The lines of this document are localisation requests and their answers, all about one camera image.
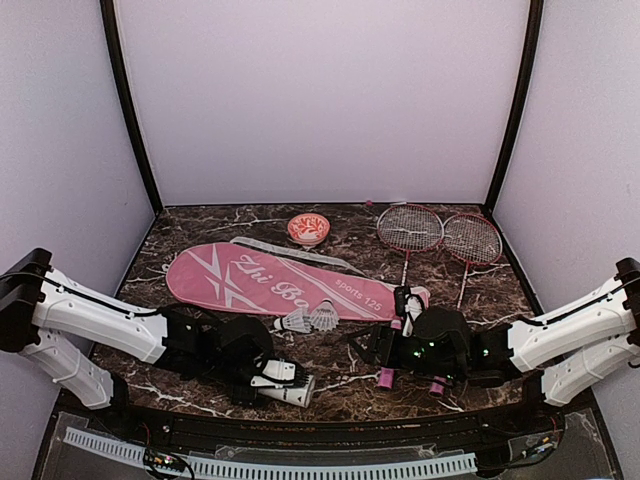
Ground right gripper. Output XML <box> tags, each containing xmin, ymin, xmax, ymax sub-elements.
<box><xmin>348</xmin><ymin>323</ymin><xmax>464</xmax><ymax>381</ymax></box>

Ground white shuttlecock tube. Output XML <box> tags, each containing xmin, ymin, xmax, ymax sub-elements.
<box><xmin>256</xmin><ymin>367</ymin><xmax>316</xmax><ymax>408</ymax></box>

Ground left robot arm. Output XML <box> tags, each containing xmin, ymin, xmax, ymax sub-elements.
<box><xmin>1</xmin><ymin>248</ymin><xmax>299</xmax><ymax>436</ymax></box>

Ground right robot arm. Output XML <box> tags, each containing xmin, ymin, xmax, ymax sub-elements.
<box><xmin>346</xmin><ymin>258</ymin><xmax>639</xmax><ymax>434</ymax></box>

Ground left red badminton racket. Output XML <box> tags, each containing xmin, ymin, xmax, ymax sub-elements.
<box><xmin>376</xmin><ymin>203</ymin><xmax>445</xmax><ymax>390</ymax></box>

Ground red badminton racket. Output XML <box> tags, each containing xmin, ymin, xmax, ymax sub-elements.
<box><xmin>376</xmin><ymin>203</ymin><xmax>445</xmax><ymax>390</ymax></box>
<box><xmin>429</xmin><ymin>213</ymin><xmax>504</xmax><ymax>399</ymax></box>

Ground right red badminton racket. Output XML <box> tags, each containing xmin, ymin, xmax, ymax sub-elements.
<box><xmin>429</xmin><ymin>213</ymin><xmax>504</xmax><ymax>399</ymax></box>

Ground shuttlecock on bag edge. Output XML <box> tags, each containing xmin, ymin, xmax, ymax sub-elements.
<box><xmin>309</xmin><ymin>299</ymin><xmax>339</xmax><ymax>332</ymax></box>

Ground shuttlecock beside tube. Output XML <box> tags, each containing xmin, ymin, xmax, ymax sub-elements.
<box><xmin>273</xmin><ymin>308</ymin><xmax>312</xmax><ymax>334</ymax></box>

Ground pink racket bag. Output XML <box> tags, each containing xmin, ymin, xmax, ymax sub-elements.
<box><xmin>166</xmin><ymin>242</ymin><xmax>396</xmax><ymax>322</ymax></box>

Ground red white patterned bowl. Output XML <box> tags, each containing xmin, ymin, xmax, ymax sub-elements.
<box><xmin>287</xmin><ymin>213</ymin><xmax>331</xmax><ymax>246</ymax></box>

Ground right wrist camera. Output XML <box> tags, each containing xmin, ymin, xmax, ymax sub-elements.
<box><xmin>394</xmin><ymin>286</ymin><xmax>426</xmax><ymax>337</ymax></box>

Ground white cable tray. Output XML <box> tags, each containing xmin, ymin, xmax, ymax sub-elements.
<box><xmin>63</xmin><ymin>427</ymin><xmax>478</xmax><ymax>479</ymax></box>

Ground left black frame post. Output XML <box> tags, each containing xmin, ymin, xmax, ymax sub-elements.
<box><xmin>99</xmin><ymin>0</ymin><xmax>164</xmax><ymax>216</ymax></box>

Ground black frame post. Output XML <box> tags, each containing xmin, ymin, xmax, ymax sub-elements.
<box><xmin>99</xmin><ymin>0</ymin><xmax>164</xmax><ymax>216</ymax></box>
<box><xmin>483</xmin><ymin>0</ymin><xmax>544</xmax><ymax>218</ymax></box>

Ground right black frame post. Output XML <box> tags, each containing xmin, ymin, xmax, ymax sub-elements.
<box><xmin>483</xmin><ymin>0</ymin><xmax>544</xmax><ymax>218</ymax></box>

